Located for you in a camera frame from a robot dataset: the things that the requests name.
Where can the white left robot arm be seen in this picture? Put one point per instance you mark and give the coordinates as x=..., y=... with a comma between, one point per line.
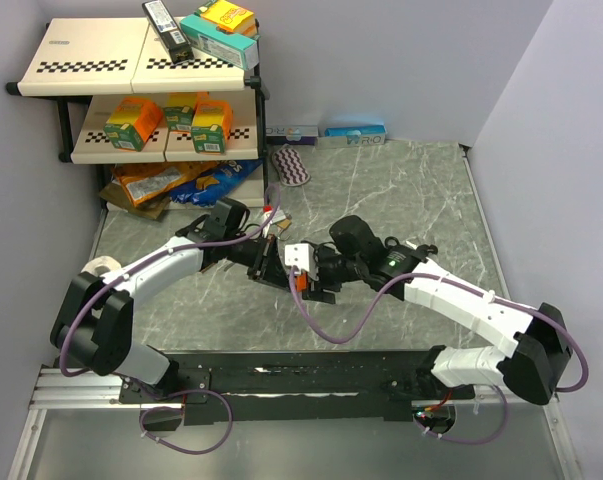
x=93, y=330

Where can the orange black padlock with keys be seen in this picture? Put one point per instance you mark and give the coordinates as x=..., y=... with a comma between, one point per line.
x=299, y=282

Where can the aluminium frame rail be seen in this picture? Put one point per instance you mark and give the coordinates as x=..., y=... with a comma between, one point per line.
x=54, y=391

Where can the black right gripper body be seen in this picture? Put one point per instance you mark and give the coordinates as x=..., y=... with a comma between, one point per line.
x=336, y=270

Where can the cream black shelf rack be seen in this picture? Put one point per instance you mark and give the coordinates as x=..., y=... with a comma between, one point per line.
x=86, y=66

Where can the orange green box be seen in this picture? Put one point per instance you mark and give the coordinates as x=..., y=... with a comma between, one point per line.
x=179, y=109
x=131, y=124
x=211, y=125

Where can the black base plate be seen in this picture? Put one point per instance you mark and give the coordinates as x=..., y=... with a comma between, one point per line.
x=300, y=385

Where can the orange green box middle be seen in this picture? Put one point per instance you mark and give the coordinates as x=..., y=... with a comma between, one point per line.
x=179, y=109

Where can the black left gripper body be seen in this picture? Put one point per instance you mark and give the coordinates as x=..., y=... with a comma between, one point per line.
x=244, y=253

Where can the orange green box right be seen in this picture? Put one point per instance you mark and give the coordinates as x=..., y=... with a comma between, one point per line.
x=211, y=125

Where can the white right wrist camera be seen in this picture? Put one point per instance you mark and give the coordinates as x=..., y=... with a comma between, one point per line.
x=300, y=256

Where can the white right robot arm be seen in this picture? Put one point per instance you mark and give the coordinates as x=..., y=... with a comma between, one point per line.
x=527, y=350

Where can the purple white toothpaste box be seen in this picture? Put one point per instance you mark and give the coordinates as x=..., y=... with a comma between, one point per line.
x=279, y=135

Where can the blue white toothpaste box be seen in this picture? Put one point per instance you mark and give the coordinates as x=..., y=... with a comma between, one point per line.
x=352, y=137

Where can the purple striped sponge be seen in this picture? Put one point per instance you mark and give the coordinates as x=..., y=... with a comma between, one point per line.
x=289, y=167

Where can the small brass padlock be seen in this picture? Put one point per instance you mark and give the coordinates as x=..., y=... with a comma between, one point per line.
x=284, y=224

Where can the white tape roll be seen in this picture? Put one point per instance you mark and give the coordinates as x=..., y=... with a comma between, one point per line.
x=101, y=265

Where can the orange yellow top box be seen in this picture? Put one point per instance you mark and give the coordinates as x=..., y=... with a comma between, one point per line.
x=229, y=17

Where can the blue snack bag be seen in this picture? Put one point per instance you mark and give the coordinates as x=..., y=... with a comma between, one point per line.
x=215, y=183

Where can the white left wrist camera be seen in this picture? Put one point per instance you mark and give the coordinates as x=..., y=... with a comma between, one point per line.
x=271, y=217

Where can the black long box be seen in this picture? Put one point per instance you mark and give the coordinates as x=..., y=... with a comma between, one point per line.
x=168, y=31

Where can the orange snack bag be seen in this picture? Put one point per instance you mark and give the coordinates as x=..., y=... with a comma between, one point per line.
x=142, y=182

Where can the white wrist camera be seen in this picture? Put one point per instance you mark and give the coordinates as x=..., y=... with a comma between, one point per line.
x=271, y=217
x=300, y=256

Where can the orange green box left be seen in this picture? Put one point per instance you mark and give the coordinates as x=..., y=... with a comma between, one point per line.
x=131, y=124

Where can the teal white box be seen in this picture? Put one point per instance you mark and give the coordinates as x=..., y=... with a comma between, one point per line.
x=236, y=49

